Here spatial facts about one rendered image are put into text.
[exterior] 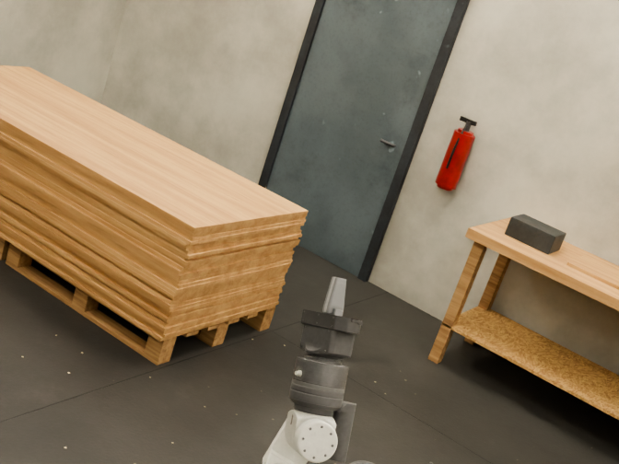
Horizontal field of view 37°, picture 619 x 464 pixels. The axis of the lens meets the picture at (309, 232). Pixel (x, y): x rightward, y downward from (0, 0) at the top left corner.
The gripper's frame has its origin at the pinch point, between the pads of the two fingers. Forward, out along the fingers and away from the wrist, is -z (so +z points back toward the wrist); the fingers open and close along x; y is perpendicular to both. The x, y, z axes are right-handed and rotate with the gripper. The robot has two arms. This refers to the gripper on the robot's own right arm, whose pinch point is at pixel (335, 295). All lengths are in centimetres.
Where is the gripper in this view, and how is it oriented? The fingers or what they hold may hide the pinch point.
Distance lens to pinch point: 153.8
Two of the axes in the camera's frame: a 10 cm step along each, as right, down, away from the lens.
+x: 5.9, 0.5, -8.0
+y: -7.8, -2.1, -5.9
